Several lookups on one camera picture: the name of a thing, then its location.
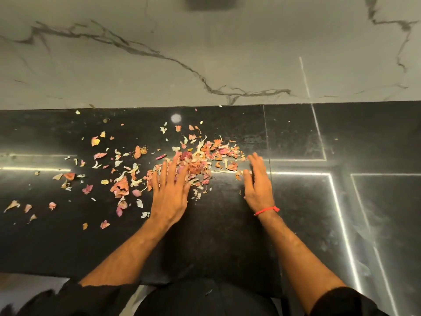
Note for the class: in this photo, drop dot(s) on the black shirt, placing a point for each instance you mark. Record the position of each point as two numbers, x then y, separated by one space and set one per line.
204 301

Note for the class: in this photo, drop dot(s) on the person's right hand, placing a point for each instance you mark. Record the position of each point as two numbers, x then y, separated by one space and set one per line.
259 194

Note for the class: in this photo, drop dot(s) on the person's left forearm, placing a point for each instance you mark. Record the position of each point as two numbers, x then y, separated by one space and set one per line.
131 253

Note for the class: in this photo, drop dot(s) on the person's left thumb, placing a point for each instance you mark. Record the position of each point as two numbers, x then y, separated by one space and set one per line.
188 198

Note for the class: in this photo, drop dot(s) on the person's left hand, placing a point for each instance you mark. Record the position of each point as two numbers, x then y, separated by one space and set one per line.
169 200

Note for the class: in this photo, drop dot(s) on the person's left little finger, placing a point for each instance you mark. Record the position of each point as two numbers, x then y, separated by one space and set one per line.
154 189

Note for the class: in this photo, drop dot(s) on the person's left middle finger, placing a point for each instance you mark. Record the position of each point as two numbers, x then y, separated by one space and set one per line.
173 172

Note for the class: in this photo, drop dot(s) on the person's right forearm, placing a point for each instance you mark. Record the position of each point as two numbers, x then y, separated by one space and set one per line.
299 256

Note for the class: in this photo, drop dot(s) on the person's right thumb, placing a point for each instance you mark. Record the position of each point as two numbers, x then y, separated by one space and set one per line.
247 189

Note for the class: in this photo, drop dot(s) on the pile of onion peels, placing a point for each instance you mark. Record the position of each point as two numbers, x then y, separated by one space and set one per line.
197 161

